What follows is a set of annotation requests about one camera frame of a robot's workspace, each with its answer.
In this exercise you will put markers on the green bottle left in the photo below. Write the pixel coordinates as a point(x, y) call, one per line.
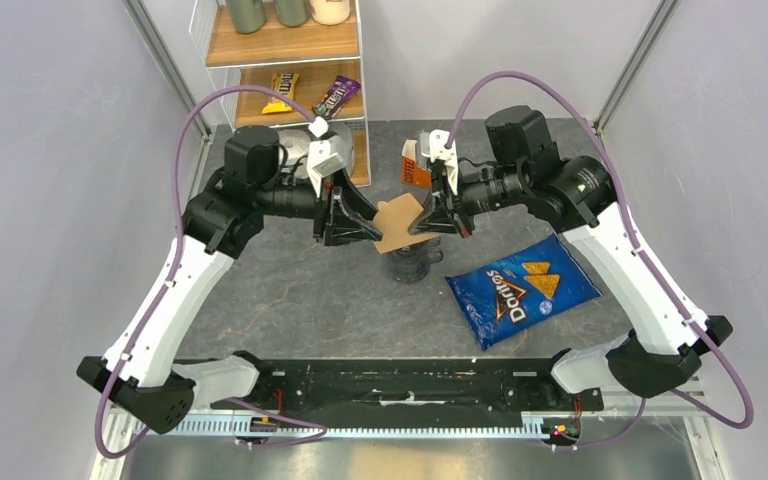
point(247, 16)

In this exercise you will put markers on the green bottle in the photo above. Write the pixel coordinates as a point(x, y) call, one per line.
point(247, 16)
point(292, 13)

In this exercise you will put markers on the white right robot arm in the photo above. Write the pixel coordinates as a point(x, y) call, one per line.
point(581, 202)

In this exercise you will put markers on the white wire wooden shelf rack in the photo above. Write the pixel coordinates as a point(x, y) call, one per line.
point(305, 61)

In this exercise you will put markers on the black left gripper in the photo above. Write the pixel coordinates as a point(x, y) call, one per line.
point(340, 231)

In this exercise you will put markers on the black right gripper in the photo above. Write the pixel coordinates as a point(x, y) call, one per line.
point(438, 216)

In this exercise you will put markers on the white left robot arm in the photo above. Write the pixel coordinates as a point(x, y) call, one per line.
point(258, 179)

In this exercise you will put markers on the orange coffee filter package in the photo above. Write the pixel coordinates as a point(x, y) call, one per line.
point(412, 173)

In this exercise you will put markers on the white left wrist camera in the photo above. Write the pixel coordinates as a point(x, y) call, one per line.
point(324, 157)

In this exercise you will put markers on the green bottle middle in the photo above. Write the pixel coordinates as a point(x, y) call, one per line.
point(292, 13)

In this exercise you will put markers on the cream pump lotion bottle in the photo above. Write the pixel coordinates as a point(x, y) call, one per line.
point(330, 12)

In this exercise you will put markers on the brown paper coffee filter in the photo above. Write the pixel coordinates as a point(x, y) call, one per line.
point(393, 219)

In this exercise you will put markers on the aluminium rail frame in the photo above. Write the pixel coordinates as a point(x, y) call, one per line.
point(306, 399)

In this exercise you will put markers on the blue Doritos chip bag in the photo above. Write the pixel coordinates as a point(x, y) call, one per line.
point(507, 296)

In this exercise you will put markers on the purple M&M's candy bag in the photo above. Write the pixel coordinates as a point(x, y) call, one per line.
point(341, 91)

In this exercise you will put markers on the yellow M&M's candy bag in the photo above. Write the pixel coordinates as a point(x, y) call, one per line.
point(280, 93)

